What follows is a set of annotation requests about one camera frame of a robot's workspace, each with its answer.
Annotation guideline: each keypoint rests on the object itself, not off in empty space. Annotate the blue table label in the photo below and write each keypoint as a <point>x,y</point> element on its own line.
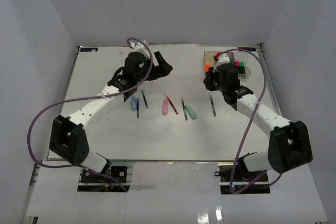
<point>252,49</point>
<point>89,49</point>

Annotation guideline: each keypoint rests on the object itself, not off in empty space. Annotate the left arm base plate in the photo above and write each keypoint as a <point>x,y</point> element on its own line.
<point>89,182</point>

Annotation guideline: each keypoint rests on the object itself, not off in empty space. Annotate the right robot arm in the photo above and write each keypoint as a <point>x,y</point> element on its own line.
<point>289,144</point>

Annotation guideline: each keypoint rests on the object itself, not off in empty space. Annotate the left blue table label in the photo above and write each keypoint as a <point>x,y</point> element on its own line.
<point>89,49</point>

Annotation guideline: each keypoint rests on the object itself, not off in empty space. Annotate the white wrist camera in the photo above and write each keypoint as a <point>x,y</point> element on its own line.
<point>215,69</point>
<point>139,47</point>

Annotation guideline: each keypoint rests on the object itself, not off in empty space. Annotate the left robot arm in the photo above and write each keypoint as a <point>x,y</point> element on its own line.
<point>69,134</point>

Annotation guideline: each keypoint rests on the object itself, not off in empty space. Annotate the purple pen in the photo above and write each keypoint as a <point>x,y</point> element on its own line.
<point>184,109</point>

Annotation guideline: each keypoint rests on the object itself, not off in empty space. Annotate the right blue table label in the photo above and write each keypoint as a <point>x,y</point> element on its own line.
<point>252,49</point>

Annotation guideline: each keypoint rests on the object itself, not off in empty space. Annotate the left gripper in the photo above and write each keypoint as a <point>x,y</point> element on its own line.
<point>162,70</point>

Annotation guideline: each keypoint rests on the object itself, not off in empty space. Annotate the green pen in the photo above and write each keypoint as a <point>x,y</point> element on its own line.
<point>144,99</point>

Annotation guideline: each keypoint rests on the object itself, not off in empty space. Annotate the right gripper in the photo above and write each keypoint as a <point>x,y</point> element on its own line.
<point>208,81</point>

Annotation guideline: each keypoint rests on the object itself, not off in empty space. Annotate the grey transparent container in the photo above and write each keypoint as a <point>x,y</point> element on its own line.
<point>227,58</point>

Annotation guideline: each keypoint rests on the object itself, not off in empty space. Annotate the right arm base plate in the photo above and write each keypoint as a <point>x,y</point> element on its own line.
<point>240,180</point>

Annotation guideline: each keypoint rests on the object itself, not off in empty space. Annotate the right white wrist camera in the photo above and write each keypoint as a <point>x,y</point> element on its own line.
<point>215,69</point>

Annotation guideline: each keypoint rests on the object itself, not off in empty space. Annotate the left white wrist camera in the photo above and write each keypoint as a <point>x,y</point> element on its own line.
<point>139,47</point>

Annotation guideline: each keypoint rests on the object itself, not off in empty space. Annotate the pink correction tape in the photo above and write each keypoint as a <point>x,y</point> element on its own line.
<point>165,107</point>

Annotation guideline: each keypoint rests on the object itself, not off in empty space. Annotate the red pen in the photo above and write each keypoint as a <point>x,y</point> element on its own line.
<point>171,103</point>

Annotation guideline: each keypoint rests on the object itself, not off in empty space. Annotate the dark blue pen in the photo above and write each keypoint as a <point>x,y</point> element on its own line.
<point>137,108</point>

